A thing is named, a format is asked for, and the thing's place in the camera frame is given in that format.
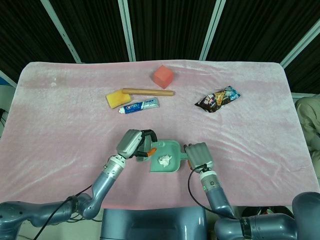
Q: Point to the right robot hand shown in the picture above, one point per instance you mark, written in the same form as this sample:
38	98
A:
198	156

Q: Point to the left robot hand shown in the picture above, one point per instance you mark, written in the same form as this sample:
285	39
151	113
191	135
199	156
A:
128	143

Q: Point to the green dustpan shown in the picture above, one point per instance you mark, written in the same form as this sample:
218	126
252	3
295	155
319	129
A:
172	150

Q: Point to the green hand broom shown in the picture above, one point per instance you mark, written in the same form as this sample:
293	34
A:
159	144

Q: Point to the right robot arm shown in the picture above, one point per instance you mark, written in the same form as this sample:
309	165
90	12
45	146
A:
220	200

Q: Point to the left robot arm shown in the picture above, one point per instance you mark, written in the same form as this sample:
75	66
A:
100	190

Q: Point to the blue white toothpaste tube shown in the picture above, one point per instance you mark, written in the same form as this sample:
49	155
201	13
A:
140	105

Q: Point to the yellow sponge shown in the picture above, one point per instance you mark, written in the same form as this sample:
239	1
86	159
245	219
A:
117	100

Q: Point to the wooden rolling stick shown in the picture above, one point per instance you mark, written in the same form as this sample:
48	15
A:
150	92

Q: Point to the pink velvet cloth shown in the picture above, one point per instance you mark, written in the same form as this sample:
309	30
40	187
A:
75	125

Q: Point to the dark snack bag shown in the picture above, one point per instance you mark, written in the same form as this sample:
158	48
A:
217	100

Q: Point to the red foam cube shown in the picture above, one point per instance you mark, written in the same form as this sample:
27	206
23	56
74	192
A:
162	76

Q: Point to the blue-grey robot torso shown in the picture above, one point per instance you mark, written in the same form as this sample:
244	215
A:
152	225

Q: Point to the small white paper scrap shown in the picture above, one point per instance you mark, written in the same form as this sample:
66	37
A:
53	84

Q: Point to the person in beige clothing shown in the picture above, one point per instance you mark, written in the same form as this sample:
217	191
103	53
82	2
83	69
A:
307	117

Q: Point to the white frame post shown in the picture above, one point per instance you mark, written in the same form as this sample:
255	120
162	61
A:
61	32
300	45
127	30
7	78
212	30

